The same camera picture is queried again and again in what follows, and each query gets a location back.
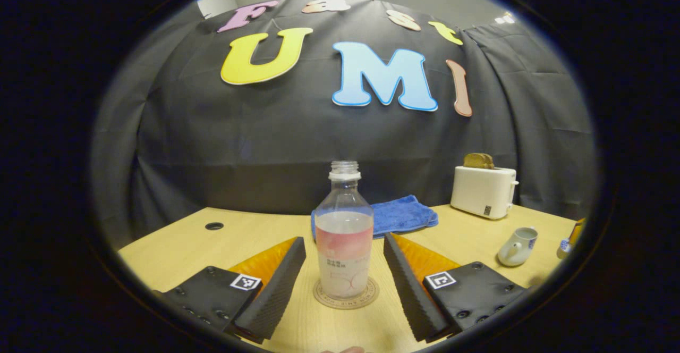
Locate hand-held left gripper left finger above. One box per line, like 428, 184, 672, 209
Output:
153, 236, 308, 342

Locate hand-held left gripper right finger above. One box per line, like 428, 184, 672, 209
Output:
382, 232, 528, 343

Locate round beige coaster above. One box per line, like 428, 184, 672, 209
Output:
312, 275, 380, 310

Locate white blue-flower teacup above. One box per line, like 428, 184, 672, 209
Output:
497, 226, 539, 267

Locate clear plastic water bottle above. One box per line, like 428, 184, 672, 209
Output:
313, 160, 375, 299

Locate blue towel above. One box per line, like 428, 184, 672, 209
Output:
311, 195, 439, 241

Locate white toaster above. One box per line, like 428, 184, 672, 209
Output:
450, 165, 519, 221

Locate brown toast slices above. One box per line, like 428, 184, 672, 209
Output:
463, 153, 496, 170

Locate black backdrop cloth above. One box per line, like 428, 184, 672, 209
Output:
89, 0, 597, 250

